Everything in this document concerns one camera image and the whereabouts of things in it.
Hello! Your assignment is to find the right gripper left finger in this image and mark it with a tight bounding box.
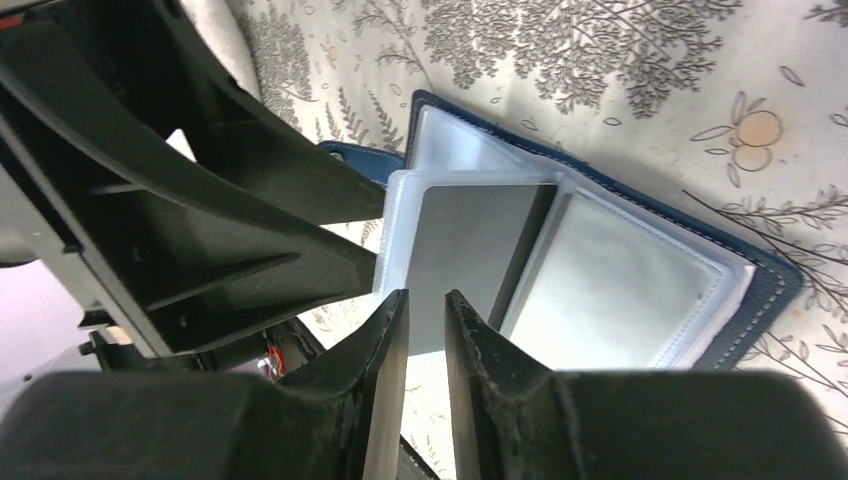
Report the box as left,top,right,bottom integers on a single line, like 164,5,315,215
1,290,409,479

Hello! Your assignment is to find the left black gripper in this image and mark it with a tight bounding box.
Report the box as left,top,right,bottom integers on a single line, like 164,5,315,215
1,70,376,372

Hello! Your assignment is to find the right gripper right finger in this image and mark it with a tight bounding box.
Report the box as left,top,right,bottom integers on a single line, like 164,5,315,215
444,290,847,479

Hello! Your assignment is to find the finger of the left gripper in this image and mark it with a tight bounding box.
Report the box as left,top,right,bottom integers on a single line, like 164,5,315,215
39,1,384,225

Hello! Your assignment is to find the blue leather card holder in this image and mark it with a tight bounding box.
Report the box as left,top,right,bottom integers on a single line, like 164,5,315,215
324,90,803,370

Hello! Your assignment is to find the folded white towel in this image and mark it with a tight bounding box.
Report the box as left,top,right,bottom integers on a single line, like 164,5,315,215
179,0,262,101

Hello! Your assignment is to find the floral patterned bed sheet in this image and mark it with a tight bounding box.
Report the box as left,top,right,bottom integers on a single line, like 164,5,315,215
231,1,847,441

